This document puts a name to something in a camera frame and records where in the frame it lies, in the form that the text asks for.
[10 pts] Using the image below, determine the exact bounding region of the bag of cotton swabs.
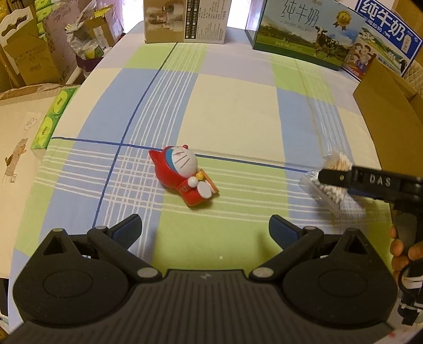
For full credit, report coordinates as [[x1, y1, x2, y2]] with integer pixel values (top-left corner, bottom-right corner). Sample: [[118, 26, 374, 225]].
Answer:
[[299, 151, 352, 217]]

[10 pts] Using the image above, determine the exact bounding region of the red Doraemon figurine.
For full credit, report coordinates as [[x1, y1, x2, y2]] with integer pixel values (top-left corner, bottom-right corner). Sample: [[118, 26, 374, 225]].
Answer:
[[148, 145, 219, 207]]

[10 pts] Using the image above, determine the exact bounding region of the person right hand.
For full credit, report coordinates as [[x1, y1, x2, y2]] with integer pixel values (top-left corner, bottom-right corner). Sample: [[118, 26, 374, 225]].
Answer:
[[389, 225, 423, 281]]

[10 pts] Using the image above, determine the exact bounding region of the brown cardboard box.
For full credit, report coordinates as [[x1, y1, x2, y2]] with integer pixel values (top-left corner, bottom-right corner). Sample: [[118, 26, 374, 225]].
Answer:
[[353, 60, 423, 177]]

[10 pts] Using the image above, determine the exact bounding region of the quilted beige chair cover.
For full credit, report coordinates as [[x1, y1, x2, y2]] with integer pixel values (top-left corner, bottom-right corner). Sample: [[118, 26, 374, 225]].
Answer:
[[402, 61, 423, 96]]

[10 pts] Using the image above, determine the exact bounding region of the green tissue pack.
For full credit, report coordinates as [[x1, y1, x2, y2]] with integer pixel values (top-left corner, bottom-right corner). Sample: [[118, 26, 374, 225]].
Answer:
[[31, 85, 80, 151]]

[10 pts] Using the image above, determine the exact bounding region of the checked bed sheet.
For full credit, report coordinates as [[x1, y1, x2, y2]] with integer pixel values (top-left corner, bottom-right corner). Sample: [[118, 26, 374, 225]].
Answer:
[[8, 24, 397, 331]]

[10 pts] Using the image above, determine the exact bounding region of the green milk carton box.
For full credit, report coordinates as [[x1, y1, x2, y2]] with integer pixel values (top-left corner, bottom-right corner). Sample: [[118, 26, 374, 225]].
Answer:
[[245, 0, 365, 70]]

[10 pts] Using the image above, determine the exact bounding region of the blue milk carton box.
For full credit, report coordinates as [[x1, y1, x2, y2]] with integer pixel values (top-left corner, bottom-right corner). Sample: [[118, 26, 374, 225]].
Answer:
[[342, 0, 422, 80]]

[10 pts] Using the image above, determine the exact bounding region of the large printed cardboard sheet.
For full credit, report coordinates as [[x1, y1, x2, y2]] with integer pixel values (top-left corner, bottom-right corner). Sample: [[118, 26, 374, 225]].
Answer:
[[0, 83, 70, 279]]

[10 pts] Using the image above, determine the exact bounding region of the cluttered cardboard boxes pile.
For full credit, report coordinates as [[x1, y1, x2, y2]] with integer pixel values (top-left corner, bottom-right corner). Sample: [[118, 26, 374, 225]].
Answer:
[[0, 0, 125, 93]]

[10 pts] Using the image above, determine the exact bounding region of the beige photo printed box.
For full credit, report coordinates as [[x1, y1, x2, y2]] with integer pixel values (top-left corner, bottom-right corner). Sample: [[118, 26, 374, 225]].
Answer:
[[143, 0, 231, 44]]

